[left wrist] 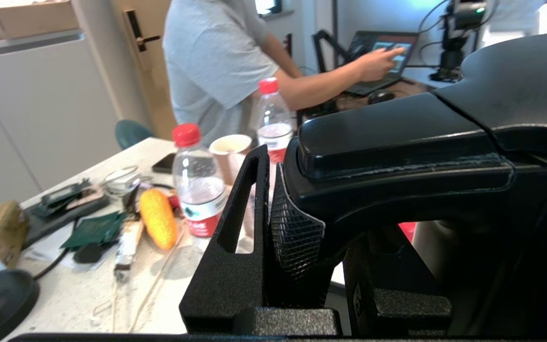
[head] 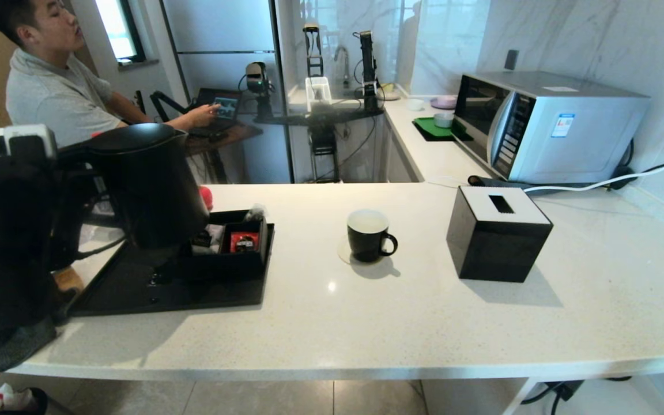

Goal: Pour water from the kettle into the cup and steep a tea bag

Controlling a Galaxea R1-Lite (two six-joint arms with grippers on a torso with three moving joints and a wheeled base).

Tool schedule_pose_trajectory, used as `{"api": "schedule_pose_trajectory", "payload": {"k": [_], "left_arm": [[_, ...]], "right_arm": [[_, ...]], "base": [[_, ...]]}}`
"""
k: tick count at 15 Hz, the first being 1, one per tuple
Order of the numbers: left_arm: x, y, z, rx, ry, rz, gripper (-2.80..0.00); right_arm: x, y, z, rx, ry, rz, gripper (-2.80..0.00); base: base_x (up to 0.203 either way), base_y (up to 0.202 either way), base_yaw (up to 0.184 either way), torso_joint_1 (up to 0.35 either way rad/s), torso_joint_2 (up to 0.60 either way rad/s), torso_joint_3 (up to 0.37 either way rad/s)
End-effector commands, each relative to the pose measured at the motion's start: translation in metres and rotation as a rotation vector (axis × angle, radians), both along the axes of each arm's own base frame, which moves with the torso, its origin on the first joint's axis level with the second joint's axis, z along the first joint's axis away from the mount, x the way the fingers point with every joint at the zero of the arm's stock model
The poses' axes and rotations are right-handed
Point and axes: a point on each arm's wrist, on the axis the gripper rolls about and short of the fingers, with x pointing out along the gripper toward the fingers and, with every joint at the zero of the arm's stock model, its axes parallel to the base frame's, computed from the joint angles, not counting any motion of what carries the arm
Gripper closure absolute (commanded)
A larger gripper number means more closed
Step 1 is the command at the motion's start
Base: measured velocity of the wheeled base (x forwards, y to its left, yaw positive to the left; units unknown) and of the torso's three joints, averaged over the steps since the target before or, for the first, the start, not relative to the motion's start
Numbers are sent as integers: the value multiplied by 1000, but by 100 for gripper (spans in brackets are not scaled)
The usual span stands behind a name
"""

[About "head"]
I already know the chrome faucet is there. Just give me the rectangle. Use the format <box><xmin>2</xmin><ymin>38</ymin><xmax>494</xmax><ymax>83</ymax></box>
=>
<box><xmin>334</xmin><ymin>46</ymin><xmax>351</xmax><ymax>90</ymax></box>

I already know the black platform stand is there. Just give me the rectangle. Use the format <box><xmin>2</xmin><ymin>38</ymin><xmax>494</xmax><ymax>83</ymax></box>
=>
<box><xmin>254</xmin><ymin>105</ymin><xmax>386</xmax><ymax>184</ymax></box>

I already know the black tissue box white top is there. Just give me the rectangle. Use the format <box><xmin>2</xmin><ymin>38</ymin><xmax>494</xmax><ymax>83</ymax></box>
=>
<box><xmin>446</xmin><ymin>186</ymin><xmax>554</xmax><ymax>284</ymax></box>

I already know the black camera on stand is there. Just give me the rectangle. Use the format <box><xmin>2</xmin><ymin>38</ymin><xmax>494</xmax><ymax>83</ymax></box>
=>
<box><xmin>244</xmin><ymin>62</ymin><xmax>276</xmax><ymax>122</ymax></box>

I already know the black laptop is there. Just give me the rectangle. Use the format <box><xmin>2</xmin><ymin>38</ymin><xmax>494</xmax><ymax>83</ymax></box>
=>
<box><xmin>191</xmin><ymin>88</ymin><xmax>244</xmax><ymax>138</ymax></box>

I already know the silver refrigerator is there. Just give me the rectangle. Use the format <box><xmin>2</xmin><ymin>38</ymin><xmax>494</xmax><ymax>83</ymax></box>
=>
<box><xmin>159</xmin><ymin>0</ymin><xmax>295</xmax><ymax>184</ymax></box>

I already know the white tea bag packet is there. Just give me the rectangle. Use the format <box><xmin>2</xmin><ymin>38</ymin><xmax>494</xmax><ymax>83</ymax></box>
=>
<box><xmin>191</xmin><ymin>225</ymin><xmax>224</xmax><ymax>255</ymax></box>

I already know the black serving tray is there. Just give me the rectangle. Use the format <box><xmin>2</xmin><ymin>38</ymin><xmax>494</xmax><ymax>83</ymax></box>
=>
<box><xmin>70</xmin><ymin>224</ymin><xmax>276</xmax><ymax>316</ymax></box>

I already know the red drink packet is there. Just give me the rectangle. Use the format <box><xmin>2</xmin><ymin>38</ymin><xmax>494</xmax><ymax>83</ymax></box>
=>
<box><xmin>230</xmin><ymin>232</ymin><xmax>261</xmax><ymax>254</ymax></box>

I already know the black electric kettle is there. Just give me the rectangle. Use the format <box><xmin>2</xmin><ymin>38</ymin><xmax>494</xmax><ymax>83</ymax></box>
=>
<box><xmin>58</xmin><ymin>123</ymin><xmax>210</xmax><ymax>250</ymax></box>

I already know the silver microwave oven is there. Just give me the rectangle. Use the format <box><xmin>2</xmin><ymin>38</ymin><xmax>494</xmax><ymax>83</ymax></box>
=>
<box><xmin>453</xmin><ymin>71</ymin><xmax>651</xmax><ymax>185</ymax></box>

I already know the white power cable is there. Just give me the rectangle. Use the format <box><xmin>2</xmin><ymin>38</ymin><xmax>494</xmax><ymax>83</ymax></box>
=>
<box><xmin>522</xmin><ymin>124</ymin><xmax>664</xmax><ymax>194</ymax></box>

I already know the black waste bin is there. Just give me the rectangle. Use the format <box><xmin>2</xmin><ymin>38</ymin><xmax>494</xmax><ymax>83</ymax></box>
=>
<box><xmin>0</xmin><ymin>383</ymin><xmax>50</xmax><ymax>415</ymax></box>

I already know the black jointed control arm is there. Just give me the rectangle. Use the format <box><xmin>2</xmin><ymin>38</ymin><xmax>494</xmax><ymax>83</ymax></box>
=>
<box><xmin>149</xmin><ymin>90</ymin><xmax>194</xmax><ymax>119</ymax></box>

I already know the black jointed arm white joint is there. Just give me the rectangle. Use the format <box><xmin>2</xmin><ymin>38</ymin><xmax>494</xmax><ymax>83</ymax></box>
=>
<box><xmin>353</xmin><ymin>31</ymin><xmax>380</xmax><ymax>113</ymax></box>

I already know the grey cloth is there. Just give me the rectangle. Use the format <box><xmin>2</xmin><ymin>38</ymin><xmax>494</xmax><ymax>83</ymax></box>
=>
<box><xmin>0</xmin><ymin>316</ymin><xmax>59</xmax><ymax>373</ymax></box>

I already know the green tray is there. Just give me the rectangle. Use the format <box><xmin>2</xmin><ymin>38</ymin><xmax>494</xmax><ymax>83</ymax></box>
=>
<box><xmin>412</xmin><ymin>117</ymin><xmax>474</xmax><ymax>143</ymax></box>

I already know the man in grey shirt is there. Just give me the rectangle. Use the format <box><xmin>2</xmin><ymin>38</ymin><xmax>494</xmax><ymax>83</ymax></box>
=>
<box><xmin>0</xmin><ymin>0</ymin><xmax>222</xmax><ymax>149</ymax></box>

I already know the round translucent coaster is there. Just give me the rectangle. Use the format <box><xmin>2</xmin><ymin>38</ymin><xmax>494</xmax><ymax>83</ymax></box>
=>
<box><xmin>337</xmin><ymin>236</ymin><xmax>393</xmax><ymax>267</ymax></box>

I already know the black mug white inside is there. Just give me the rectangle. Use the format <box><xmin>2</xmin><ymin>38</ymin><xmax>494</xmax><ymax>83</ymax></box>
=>
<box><xmin>347</xmin><ymin>209</ymin><xmax>399</xmax><ymax>263</ymax></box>

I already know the white plastic basket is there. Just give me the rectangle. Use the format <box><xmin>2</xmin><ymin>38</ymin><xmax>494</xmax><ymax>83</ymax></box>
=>
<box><xmin>305</xmin><ymin>77</ymin><xmax>333</xmax><ymax>114</ymax></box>

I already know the small wooden block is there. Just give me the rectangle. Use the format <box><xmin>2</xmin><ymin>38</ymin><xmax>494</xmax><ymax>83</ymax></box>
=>
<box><xmin>52</xmin><ymin>266</ymin><xmax>86</xmax><ymax>296</ymax></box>

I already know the black appliance cable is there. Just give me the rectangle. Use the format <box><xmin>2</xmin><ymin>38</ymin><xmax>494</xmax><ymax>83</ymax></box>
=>
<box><xmin>609</xmin><ymin>138</ymin><xmax>664</xmax><ymax>191</ymax></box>

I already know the black framed window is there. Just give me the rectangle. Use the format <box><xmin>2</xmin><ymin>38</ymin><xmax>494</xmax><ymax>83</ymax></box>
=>
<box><xmin>95</xmin><ymin>0</ymin><xmax>148</xmax><ymax>65</ymax></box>

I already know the black power supply cable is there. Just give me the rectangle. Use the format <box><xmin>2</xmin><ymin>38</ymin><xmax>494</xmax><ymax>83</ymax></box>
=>
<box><xmin>519</xmin><ymin>376</ymin><xmax>635</xmax><ymax>415</ymax></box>

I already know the black organizer box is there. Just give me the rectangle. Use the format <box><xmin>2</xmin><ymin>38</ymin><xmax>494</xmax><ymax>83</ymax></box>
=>
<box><xmin>179</xmin><ymin>209</ymin><xmax>269</xmax><ymax>282</ymax></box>

